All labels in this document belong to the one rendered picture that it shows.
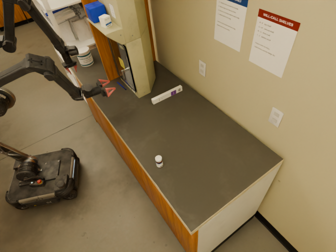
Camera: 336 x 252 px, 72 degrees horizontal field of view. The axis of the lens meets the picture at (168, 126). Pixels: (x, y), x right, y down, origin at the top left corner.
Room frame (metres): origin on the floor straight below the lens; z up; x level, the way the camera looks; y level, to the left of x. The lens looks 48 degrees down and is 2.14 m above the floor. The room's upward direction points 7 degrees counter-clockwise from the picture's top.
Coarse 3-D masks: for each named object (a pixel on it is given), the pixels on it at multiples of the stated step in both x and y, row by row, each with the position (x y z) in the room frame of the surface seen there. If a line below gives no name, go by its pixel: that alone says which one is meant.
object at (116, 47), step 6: (114, 42) 1.56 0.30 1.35; (114, 48) 1.59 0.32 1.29; (120, 48) 1.48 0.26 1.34; (114, 54) 1.63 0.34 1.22; (120, 54) 1.51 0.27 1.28; (126, 54) 1.41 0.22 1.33; (126, 60) 1.43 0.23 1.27; (120, 66) 1.57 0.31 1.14; (126, 66) 1.46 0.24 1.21; (120, 72) 1.61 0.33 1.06; (126, 72) 1.49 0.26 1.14; (126, 78) 1.52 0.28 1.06; (132, 78) 1.41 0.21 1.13; (132, 84) 1.43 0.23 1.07
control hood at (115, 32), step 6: (96, 24) 1.51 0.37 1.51; (114, 24) 1.48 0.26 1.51; (102, 30) 1.41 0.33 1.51; (108, 30) 1.40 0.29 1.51; (114, 30) 1.39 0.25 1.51; (120, 30) 1.40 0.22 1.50; (108, 36) 1.36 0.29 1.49; (114, 36) 1.38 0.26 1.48; (120, 36) 1.40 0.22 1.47; (120, 42) 1.39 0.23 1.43
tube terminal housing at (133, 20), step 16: (112, 0) 1.45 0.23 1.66; (128, 0) 1.45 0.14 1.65; (128, 16) 1.44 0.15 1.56; (144, 16) 1.61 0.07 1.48; (128, 32) 1.43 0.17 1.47; (144, 32) 1.56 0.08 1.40; (128, 48) 1.41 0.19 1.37; (144, 48) 1.50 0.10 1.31; (144, 64) 1.46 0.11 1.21; (144, 80) 1.45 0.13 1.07
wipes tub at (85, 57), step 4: (80, 48) 2.04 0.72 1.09; (84, 48) 2.03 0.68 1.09; (88, 48) 2.02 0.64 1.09; (80, 52) 1.96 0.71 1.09; (84, 52) 1.97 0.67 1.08; (88, 52) 1.99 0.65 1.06; (80, 56) 1.96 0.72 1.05; (84, 56) 1.96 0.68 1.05; (88, 56) 1.98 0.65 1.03; (80, 60) 1.96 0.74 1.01; (84, 60) 1.96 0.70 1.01; (88, 60) 1.97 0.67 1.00; (92, 60) 2.01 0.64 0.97; (80, 64) 1.99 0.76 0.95; (84, 64) 1.96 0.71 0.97; (88, 64) 1.96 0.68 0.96
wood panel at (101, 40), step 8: (88, 0) 1.71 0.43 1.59; (96, 0) 1.73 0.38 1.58; (144, 0) 1.91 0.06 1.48; (96, 32) 1.70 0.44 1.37; (96, 40) 1.69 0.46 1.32; (104, 40) 1.72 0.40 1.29; (152, 40) 1.92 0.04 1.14; (104, 48) 1.71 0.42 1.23; (152, 48) 1.92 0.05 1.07; (104, 56) 1.70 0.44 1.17; (152, 56) 1.91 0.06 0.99; (104, 64) 1.69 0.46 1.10; (112, 64) 1.72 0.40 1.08; (112, 72) 1.71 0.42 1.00
